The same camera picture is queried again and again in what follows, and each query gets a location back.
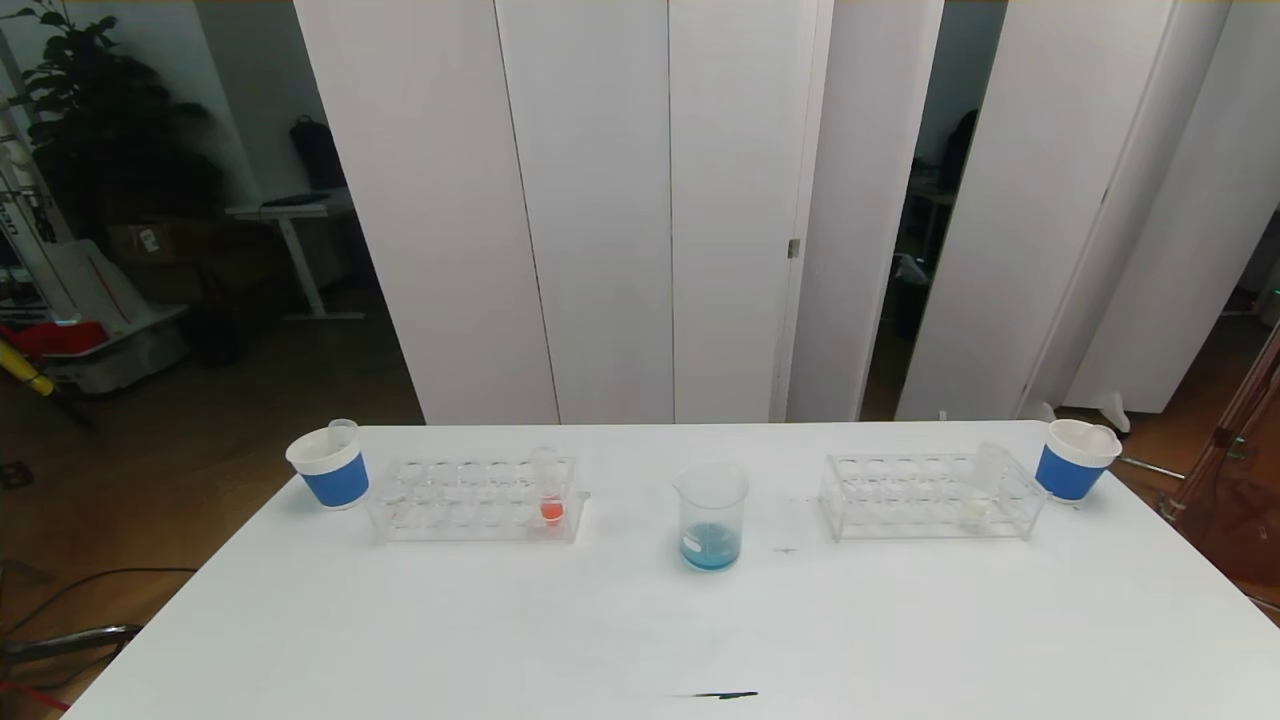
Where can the white partition foot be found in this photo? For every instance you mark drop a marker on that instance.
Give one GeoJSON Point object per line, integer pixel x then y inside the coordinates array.
{"type": "Point", "coordinates": [1112, 410]}
{"type": "Point", "coordinates": [1042, 411]}

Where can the test tube with red pigment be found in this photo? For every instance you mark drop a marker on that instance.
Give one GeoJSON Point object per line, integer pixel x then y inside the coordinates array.
{"type": "Point", "coordinates": [551, 511]}
{"type": "Point", "coordinates": [1108, 432]}

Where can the white desk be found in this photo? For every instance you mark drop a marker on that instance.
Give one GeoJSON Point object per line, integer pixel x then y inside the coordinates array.
{"type": "Point", "coordinates": [290, 212]}

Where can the blue white paper cup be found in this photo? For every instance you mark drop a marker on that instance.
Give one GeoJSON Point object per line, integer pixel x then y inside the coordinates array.
{"type": "Point", "coordinates": [335, 482]}
{"type": "Point", "coordinates": [1068, 472]}

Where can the black backpack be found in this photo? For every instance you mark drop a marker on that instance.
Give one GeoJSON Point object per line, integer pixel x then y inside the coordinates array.
{"type": "Point", "coordinates": [318, 155]}

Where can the dark floor outlet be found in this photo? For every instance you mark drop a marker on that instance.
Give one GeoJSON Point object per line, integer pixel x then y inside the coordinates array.
{"type": "Point", "coordinates": [15, 473]}

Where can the red object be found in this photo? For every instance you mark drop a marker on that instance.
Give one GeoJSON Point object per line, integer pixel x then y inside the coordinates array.
{"type": "Point", "coordinates": [60, 338]}

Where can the metal chair leg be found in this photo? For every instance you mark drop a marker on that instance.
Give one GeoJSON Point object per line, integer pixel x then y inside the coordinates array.
{"type": "Point", "coordinates": [80, 640]}

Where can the black office chair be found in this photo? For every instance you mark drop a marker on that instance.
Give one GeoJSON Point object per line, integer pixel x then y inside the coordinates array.
{"type": "Point", "coordinates": [960, 150]}

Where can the yellow tool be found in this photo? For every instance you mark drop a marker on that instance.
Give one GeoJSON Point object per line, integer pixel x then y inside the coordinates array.
{"type": "Point", "coordinates": [30, 372]}

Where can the white folding partition screen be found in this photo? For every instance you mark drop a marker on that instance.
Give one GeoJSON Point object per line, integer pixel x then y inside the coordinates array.
{"type": "Point", "coordinates": [1040, 200]}
{"type": "Point", "coordinates": [600, 200]}

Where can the dark green potted plant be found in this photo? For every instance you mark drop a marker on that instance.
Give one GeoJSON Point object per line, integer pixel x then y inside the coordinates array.
{"type": "Point", "coordinates": [110, 130]}

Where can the white machine with base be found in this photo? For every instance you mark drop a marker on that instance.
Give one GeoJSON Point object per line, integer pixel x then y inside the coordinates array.
{"type": "Point", "coordinates": [100, 290]}

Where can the test tube with blue pigment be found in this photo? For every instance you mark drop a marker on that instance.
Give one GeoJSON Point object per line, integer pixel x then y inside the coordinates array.
{"type": "Point", "coordinates": [343, 433]}

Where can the clear plastic beaker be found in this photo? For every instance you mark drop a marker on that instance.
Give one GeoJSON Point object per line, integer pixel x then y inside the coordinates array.
{"type": "Point", "coordinates": [710, 550]}

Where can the clear acrylic test tube rack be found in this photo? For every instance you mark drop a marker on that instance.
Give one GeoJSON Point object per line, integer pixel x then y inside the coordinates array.
{"type": "Point", "coordinates": [485, 500]}
{"type": "Point", "coordinates": [920, 495]}

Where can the brown cardboard box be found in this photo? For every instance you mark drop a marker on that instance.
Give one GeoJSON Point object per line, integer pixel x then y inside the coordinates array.
{"type": "Point", "coordinates": [150, 240]}

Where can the test tube with yellow pigment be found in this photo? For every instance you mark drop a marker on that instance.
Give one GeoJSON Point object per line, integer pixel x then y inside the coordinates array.
{"type": "Point", "coordinates": [975, 508]}

